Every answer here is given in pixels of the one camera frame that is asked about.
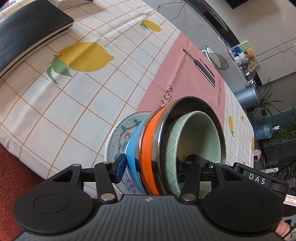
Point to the white painted fruit plate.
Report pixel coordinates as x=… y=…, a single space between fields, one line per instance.
x=120 y=136

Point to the blue and green painting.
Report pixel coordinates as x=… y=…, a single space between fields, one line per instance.
x=238 y=47

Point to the white woven basket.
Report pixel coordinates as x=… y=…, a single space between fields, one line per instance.
x=241 y=58

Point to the round paper fan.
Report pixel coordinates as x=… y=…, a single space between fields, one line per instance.
x=251 y=68

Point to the white and blue box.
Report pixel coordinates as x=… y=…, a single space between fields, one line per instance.
x=67 y=2

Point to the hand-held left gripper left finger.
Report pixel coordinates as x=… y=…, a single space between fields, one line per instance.
x=120 y=168

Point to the blue water bottle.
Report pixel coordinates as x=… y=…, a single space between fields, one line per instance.
x=264 y=132

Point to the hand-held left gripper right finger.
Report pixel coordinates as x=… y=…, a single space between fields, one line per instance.
x=190 y=183

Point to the grey trash bin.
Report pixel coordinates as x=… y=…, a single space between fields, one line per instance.
x=246 y=97

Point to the lemon grid tablecloth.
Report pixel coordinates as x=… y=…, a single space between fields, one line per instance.
x=92 y=97

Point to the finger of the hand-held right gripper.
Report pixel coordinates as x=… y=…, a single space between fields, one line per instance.
x=200 y=160

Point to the white rolling stool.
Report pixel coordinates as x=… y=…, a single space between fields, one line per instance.
x=218 y=59

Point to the hanging green vines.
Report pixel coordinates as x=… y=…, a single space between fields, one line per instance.
x=286 y=133

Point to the clear glass plate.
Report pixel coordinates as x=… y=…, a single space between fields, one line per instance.
x=108 y=141

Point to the black television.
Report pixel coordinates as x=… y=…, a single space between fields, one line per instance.
x=238 y=2

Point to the pink printed table mat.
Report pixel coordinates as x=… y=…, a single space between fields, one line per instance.
x=175 y=76

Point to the black notebook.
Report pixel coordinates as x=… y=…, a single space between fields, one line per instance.
x=27 y=34

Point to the tall potted plant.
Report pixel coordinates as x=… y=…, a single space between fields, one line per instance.
x=268 y=97

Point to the green ceramic bowl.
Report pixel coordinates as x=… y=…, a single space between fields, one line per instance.
x=201 y=134

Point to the person's right hand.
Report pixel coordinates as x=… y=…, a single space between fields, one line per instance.
x=282 y=229

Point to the orange steel bowl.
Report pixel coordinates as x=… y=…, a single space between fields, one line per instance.
x=148 y=148

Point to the brown teddy bear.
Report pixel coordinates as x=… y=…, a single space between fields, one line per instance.
x=250 y=54

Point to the blue steel bowl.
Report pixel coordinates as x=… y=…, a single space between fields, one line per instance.
x=133 y=148

